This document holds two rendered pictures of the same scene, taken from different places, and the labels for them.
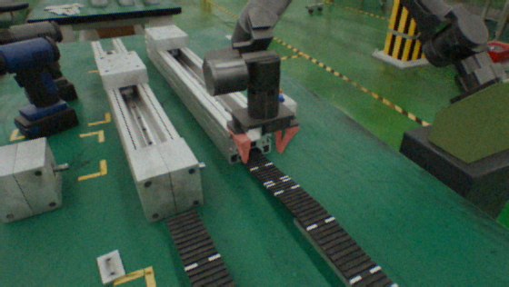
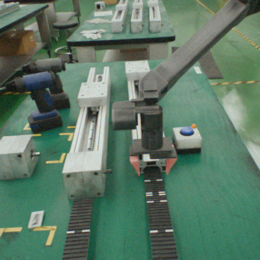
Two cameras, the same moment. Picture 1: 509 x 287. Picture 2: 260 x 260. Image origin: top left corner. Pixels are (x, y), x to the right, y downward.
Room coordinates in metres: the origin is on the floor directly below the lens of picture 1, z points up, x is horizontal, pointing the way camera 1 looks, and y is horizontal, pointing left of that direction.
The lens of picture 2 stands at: (-0.07, -0.26, 1.34)
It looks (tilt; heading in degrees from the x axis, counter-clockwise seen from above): 30 degrees down; 27
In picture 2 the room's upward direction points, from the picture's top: 4 degrees counter-clockwise
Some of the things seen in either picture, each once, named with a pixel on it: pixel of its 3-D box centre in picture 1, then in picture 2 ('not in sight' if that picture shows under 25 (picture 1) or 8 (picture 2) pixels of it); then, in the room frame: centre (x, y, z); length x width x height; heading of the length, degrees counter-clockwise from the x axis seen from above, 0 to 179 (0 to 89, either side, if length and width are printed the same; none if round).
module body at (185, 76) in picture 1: (190, 78); (141, 104); (0.93, 0.19, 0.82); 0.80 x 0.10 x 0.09; 28
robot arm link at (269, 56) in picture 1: (260, 71); (149, 118); (0.53, -0.01, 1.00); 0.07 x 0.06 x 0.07; 115
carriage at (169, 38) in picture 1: (166, 41); (137, 72); (1.15, 0.31, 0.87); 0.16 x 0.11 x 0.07; 28
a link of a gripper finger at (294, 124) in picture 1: (274, 133); (162, 159); (0.54, -0.04, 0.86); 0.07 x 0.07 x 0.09; 27
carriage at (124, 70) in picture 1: (122, 74); (94, 96); (0.84, 0.36, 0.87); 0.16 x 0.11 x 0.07; 28
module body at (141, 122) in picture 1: (125, 90); (96, 107); (0.84, 0.36, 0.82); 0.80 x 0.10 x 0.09; 28
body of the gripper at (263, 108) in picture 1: (263, 103); (152, 138); (0.53, -0.01, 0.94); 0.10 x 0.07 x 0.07; 117
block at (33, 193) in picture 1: (34, 176); (20, 156); (0.45, 0.40, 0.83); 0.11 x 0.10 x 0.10; 117
